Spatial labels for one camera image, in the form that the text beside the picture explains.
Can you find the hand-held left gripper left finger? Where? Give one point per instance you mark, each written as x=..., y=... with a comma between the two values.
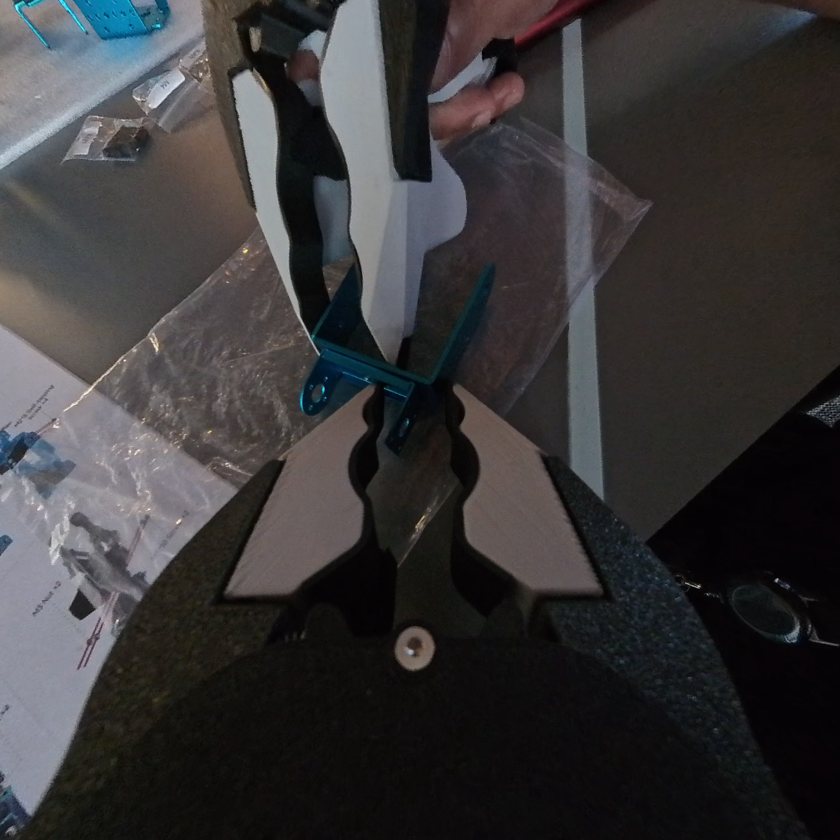
x=308, y=518

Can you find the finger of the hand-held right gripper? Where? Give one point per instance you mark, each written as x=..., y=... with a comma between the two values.
x=259, y=144
x=380, y=249

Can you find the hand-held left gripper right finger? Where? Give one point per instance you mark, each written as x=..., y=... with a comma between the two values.
x=525, y=518

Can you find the blue metal bracket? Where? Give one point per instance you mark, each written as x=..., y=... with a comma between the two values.
x=341, y=308

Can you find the clear plastic bag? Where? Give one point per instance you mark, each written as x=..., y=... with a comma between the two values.
x=538, y=216

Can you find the person's right hand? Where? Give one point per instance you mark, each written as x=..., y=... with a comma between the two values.
x=466, y=39

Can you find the small labelled plastic bag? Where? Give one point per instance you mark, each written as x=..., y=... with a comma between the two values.
x=191, y=60
x=161, y=88

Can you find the small bag with black part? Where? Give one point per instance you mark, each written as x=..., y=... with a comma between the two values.
x=124, y=141

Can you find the blue metal box part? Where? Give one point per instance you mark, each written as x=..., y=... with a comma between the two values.
x=124, y=19

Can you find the person's black clothing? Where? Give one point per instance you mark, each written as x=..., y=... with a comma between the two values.
x=754, y=492

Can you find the black round badge reel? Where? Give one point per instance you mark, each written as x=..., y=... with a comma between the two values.
x=768, y=607

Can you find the white assembly instruction booklet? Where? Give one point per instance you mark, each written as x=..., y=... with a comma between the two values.
x=39, y=512

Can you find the grey mesh office chair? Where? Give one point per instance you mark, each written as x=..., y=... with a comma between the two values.
x=823, y=407

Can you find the thin blue metal frame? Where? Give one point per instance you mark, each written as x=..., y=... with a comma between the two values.
x=33, y=26

